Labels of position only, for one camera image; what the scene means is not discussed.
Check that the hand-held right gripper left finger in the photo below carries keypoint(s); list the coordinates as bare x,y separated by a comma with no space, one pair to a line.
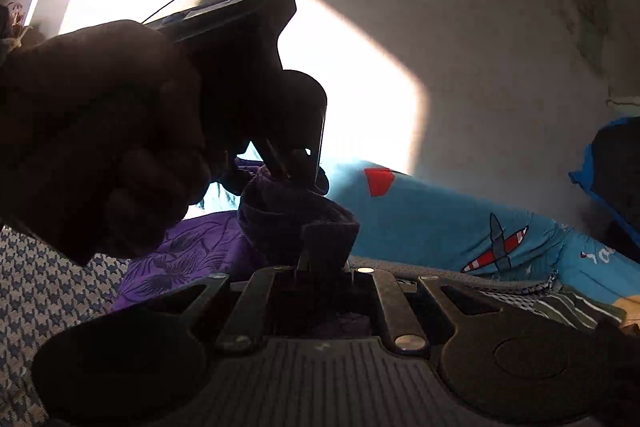
300,263

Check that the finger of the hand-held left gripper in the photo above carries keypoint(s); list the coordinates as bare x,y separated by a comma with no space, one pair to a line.
277,162

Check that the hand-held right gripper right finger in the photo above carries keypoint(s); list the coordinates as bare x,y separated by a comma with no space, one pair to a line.
385,307

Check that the purple floral garment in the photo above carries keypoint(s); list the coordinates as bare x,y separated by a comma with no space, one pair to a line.
210,247

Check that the person's left hand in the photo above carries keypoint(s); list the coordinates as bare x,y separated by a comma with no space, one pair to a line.
95,132

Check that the green striped cloth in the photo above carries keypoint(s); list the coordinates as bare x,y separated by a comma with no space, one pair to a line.
575,309

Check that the blue houndstooth sofa cover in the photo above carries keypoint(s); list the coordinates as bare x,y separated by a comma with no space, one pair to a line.
45,307

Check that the blue plastic bag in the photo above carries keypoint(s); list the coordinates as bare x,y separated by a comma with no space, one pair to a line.
610,172

